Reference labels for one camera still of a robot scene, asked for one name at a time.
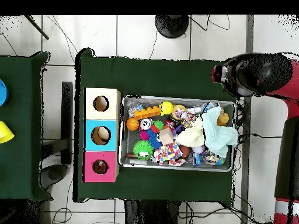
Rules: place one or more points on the mint green cloth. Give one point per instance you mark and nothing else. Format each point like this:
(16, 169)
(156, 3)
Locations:
(219, 135)

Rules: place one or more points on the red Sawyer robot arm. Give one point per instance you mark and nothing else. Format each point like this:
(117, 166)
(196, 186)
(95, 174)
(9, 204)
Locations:
(264, 72)

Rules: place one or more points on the silver mesh bin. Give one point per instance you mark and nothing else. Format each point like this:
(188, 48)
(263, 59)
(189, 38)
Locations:
(133, 137)

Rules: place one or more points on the wooden three-hole box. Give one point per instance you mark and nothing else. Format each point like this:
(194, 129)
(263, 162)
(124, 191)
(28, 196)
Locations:
(93, 140)

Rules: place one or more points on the orange plush toy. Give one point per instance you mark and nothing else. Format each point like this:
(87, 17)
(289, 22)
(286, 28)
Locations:
(223, 118)

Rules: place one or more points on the yellow ball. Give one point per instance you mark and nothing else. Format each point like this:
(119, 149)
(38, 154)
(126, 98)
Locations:
(166, 108)

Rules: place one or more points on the black round stand base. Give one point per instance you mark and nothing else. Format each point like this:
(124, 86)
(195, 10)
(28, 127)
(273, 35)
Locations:
(171, 25)

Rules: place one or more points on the cream white cloth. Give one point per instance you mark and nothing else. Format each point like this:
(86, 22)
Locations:
(191, 136)

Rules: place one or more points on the beige cardboard block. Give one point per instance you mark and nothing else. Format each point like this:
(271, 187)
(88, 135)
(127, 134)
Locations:
(166, 136)

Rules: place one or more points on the orange toy block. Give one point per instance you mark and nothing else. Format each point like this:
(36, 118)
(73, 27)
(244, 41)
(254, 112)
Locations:
(146, 113)

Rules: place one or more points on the polka dot cloth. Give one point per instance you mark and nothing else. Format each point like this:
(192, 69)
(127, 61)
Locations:
(168, 152)

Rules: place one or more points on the orange toy basketball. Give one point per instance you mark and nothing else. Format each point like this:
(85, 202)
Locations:
(132, 124)

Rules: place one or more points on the green spiky ball toy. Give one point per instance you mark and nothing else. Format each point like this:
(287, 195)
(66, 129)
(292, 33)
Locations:
(143, 149)

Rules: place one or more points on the black upright panel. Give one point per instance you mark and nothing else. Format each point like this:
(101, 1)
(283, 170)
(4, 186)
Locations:
(67, 116)

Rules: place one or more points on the black rod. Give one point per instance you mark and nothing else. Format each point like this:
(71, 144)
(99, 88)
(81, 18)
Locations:
(37, 27)

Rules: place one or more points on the dark green side tablecloth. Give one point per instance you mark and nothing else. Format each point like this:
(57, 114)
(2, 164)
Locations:
(21, 151)

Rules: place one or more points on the blue cup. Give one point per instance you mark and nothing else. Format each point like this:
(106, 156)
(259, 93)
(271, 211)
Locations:
(2, 93)

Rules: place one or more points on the yellow cup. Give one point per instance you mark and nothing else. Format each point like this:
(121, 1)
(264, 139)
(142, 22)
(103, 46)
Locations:
(4, 133)

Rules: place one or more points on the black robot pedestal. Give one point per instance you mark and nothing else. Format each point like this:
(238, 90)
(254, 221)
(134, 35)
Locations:
(149, 214)

